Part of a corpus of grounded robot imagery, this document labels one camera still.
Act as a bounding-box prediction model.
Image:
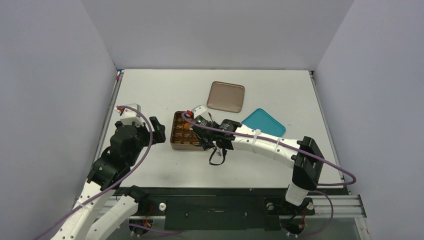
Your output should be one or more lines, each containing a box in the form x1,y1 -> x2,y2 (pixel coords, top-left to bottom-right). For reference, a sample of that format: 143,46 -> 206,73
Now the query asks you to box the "gold cookie tin box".
170,111 -> 204,151

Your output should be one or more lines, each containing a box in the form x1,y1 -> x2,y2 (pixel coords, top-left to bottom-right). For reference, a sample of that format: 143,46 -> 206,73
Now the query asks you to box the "brown tin lid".
206,81 -> 245,113

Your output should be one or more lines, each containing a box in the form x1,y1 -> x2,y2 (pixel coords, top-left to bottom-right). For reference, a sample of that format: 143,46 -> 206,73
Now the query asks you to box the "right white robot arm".
189,116 -> 324,214

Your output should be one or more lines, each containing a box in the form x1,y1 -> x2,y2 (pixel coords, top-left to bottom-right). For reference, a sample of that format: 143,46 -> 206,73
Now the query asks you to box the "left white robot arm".
53,115 -> 166,240

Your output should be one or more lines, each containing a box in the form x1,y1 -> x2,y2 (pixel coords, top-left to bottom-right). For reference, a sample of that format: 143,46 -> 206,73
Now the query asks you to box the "teal plastic tray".
241,108 -> 286,137

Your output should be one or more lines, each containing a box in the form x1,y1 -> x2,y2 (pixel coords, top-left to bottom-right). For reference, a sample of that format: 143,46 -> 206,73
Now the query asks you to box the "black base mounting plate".
129,187 -> 335,236

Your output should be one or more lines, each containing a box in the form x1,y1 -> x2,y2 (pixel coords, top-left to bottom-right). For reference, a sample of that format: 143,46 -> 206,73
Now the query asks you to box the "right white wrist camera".
190,105 -> 213,122

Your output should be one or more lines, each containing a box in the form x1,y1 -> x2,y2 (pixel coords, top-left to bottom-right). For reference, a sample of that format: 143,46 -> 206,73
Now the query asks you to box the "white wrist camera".
190,105 -> 213,122
115,105 -> 144,127

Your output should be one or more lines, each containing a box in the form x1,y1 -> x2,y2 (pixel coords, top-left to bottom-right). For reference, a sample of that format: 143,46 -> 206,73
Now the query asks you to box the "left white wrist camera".
115,105 -> 144,127

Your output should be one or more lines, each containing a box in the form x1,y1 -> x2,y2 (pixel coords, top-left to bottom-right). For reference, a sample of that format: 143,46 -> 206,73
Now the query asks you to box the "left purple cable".
34,105 -> 154,240

